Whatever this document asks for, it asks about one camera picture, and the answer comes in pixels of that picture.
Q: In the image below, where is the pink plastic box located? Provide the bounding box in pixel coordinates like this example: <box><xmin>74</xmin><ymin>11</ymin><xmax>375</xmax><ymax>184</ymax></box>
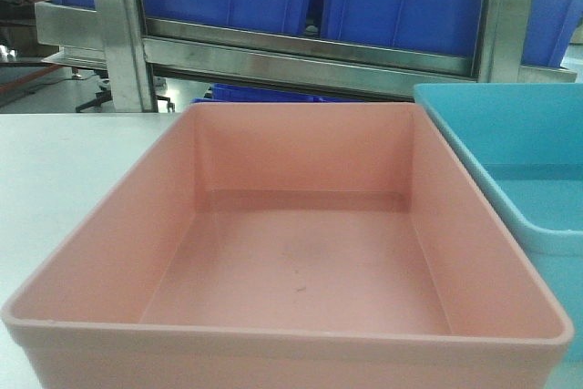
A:
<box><xmin>2</xmin><ymin>103</ymin><xmax>574</xmax><ymax>388</ymax></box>

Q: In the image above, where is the light blue plastic box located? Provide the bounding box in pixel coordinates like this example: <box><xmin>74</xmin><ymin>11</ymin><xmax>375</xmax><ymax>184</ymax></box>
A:
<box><xmin>414</xmin><ymin>84</ymin><xmax>582</xmax><ymax>362</ymax></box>

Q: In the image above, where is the blue crates lower shelf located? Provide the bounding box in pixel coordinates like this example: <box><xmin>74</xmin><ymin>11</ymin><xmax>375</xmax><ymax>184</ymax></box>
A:
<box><xmin>191</xmin><ymin>84</ymin><xmax>358</xmax><ymax>104</ymax></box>

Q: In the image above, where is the stainless steel shelf rack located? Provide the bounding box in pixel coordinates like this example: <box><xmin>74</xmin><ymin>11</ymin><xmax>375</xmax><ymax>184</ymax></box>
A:
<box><xmin>36</xmin><ymin>0</ymin><xmax>577</xmax><ymax>112</ymax></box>

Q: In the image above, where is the blue crate far right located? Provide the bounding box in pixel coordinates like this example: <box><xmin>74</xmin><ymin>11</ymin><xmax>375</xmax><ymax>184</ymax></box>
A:
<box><xmin>522</xmin><ymin>0</ymin><xmax>582</xmax><ymax>68</ymax></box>

